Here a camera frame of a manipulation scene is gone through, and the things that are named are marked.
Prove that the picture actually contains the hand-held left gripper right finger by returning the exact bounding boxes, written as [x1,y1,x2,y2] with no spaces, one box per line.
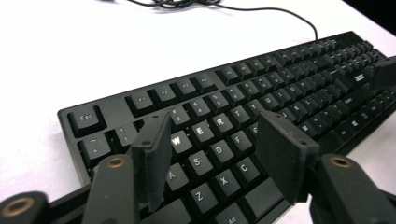
[254,110,321,206]

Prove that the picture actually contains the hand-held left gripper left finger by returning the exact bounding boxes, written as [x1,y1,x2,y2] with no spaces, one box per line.
[129,110,174,215]

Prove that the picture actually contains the black computer keyboard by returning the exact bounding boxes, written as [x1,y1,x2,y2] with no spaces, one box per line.
[56,30,396,224]

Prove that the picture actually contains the black keyboard cable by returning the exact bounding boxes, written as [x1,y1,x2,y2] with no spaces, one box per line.
[102,0,318,41]

